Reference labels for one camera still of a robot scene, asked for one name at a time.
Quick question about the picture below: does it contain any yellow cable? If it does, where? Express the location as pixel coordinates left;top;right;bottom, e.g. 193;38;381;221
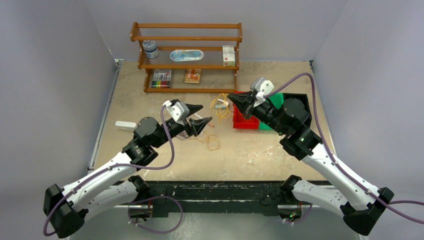
192;92;233;152

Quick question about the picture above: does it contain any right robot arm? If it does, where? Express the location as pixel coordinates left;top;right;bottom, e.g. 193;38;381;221
228;91;394;236

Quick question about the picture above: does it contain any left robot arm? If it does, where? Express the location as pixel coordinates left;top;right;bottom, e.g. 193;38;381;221
42;99;212;239

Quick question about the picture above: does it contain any red plastic bin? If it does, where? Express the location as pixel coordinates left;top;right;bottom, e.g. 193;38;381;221
232;103;260;130

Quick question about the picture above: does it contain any green plastic bin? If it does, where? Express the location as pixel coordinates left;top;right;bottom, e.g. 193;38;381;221
258;93;284;130

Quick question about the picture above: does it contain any orange small notebook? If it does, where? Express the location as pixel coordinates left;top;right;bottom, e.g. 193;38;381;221
183;68;202;84

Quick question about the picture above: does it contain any marker pen set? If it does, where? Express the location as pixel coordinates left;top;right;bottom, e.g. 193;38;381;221
150;69;172;89

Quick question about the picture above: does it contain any black plastic bin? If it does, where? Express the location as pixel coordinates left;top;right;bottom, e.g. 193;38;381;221
282;93;312;122

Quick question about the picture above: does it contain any white red box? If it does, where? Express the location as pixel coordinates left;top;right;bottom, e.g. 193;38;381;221
222;45;236;67

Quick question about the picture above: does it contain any wooden shelf rack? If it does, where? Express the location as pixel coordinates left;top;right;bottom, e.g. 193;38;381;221
130;22;243;94

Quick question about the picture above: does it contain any blue oval packaged item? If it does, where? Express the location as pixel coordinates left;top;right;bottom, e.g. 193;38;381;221
169;49;204;62

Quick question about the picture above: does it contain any white rectangular eraser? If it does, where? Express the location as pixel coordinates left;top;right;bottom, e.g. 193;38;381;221
114;121;138;130

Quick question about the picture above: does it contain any blue white jar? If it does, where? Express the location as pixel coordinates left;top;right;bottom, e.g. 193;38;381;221
142;40;159;59

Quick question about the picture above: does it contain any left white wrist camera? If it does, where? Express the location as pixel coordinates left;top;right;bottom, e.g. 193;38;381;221
162;100;190;125

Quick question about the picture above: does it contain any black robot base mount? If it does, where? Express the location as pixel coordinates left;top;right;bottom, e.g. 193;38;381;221
116;180;313;219

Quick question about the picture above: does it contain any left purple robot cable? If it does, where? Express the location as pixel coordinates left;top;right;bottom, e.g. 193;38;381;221
43;102;184;237

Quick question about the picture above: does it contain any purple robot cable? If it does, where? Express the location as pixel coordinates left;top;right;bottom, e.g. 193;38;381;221
43;102;184;237
264;72;424;225

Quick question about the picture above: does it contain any aluminium rail frame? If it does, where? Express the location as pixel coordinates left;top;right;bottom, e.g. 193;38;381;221
58;58;369;240

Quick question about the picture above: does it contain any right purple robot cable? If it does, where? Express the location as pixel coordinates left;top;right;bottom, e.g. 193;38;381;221
264;72;424;225

